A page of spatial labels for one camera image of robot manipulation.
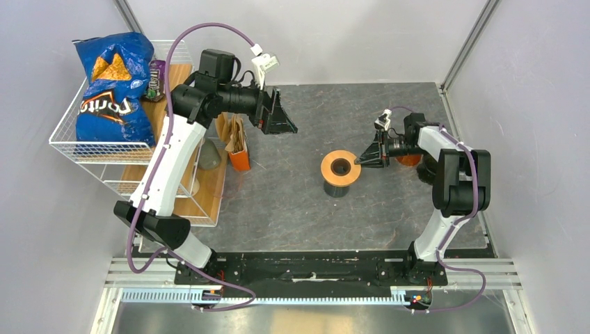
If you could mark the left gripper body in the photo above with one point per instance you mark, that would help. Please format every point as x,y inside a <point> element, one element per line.
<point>261,112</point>

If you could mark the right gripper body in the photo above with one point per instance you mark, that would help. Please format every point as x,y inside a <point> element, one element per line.
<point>389,147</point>

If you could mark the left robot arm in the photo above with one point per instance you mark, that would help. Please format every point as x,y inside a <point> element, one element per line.
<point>206,94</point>

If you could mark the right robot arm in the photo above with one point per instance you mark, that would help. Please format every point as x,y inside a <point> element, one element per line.
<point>461,187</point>

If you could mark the dark green ceramic dripper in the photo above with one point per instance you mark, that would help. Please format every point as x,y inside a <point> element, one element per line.
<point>427,169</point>

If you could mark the orange filter holder box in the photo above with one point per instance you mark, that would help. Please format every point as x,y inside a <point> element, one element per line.
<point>240,160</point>

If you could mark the orange liquid glass beaker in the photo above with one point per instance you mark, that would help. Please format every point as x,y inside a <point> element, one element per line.
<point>409,160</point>

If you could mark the dark glass carafe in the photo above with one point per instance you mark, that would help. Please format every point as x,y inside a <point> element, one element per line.
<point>335,191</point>

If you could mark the purple candy packet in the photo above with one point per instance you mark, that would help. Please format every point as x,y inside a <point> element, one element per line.
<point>155,88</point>

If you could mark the blue Doritos chip bag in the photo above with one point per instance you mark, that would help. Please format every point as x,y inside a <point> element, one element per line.
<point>117,69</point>

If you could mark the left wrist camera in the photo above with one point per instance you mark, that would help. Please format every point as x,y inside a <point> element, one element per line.
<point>263,63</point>

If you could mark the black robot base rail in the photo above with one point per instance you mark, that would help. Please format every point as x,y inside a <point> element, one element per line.
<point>321,274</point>

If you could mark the white wire shelf rack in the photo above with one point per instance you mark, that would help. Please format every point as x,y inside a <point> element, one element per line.
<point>121,165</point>

